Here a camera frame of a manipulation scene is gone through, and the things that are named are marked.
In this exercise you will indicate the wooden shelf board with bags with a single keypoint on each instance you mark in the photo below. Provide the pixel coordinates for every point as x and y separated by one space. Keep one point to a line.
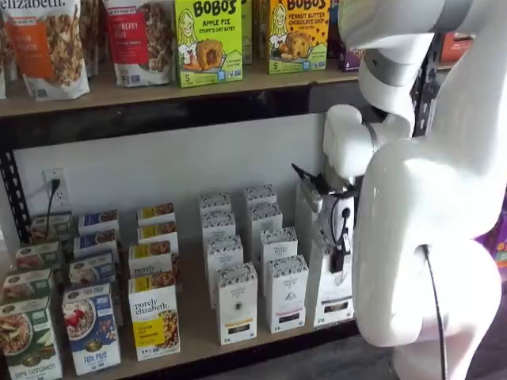
119 95

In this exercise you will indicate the white yellow Purely Elizabeth box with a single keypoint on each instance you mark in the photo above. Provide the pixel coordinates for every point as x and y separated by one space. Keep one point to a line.
148 261
156 213
156 231
152 316

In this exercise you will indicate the green apple cinnamon oatmeal box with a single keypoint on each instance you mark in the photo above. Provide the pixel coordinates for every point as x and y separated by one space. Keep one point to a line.
27 340
39 255
27 283
51 225

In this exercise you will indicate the white floral box pink strip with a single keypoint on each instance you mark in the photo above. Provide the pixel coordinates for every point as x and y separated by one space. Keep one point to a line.
286 293
260 194
278 245
265 217

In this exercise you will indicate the clear granola bag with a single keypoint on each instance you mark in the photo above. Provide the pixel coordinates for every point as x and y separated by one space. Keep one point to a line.
6 59
95 35

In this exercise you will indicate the white wall outlet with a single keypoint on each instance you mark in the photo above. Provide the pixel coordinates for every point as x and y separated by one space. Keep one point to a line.
59 198

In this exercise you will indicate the yellow Bobo's peanut butter box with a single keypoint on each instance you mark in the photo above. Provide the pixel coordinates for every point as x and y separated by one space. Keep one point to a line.
301 39

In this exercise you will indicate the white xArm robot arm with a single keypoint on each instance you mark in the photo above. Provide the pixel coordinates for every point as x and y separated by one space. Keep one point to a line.
416 237

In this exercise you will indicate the black metal shelf frame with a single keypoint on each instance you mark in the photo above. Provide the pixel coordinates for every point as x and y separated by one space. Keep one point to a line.
158 118

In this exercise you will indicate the orange snack box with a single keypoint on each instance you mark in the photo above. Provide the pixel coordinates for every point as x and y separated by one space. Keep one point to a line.
455 49

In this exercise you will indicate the dark purple snack box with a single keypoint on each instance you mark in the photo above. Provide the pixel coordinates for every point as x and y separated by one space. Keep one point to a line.
350 63

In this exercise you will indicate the blue flax plus oatmeal box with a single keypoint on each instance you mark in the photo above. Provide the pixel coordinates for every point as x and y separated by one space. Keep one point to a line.
91 328
95 239
93 269
97 219

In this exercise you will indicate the white floral box yellow strip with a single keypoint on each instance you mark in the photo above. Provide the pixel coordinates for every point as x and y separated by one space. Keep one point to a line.
218 225
236 305
222 257
214 202

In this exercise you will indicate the orange label granola bag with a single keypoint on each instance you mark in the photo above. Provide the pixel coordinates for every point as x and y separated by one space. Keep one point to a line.
39 47

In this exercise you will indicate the wooden shelf board with boxes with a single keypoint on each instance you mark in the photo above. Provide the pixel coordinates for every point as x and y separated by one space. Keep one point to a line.
194 277

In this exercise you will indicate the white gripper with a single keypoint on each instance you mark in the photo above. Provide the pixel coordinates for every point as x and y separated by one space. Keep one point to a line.
330 215

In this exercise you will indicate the white floral box green strip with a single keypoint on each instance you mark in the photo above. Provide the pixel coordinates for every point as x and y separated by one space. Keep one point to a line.
334 293
307 198
313 223

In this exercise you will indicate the purple box orange print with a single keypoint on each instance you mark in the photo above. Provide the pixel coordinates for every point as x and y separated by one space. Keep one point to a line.
497 253

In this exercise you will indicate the green Bobo's apple pie box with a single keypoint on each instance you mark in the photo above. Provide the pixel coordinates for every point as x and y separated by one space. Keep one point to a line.
247 35
210 31

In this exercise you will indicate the red label granola bag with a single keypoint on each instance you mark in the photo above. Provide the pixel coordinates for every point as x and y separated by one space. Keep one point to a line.
130 39

